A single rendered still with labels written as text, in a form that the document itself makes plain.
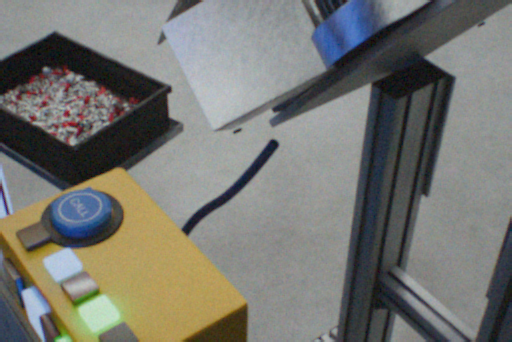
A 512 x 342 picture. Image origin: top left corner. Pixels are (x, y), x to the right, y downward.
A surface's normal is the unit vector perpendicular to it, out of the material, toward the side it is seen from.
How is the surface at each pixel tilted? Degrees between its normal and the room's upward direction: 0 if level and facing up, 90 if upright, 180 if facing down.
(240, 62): 55
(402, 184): 90
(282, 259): 0
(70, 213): 0
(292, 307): 0
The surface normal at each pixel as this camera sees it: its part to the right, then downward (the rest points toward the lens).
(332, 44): -0.85, 0.41
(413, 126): 0.60, 0.53
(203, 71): -0.24, 0.07
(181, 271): 0.02, -0.76
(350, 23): -0.70, 0.32
